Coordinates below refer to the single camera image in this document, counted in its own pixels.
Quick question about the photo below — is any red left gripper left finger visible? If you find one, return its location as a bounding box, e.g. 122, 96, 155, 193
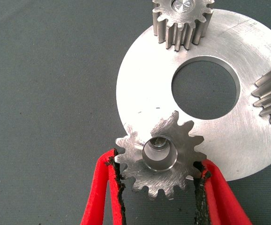
80, 148, 127, 225

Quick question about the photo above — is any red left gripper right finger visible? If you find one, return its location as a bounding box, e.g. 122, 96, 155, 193
192, 159, 254, 225

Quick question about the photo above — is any round metal carrier plate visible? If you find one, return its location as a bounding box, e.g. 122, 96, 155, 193
115, 8, 271, 182

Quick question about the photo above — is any dark grey table cloth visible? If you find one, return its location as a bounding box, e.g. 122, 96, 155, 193
0, 0, 271, 225

